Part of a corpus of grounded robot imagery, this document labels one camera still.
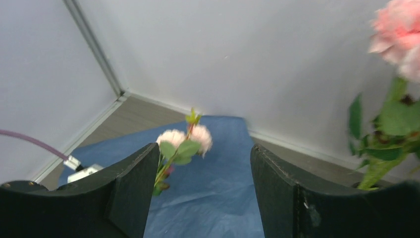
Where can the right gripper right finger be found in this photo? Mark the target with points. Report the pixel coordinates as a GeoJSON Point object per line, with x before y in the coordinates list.
{"type": "Point", "coordinates": [294, 203]}

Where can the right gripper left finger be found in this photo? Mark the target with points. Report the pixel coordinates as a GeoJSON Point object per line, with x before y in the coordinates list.
{"type": "Point", "coordinates": [111, 203]}

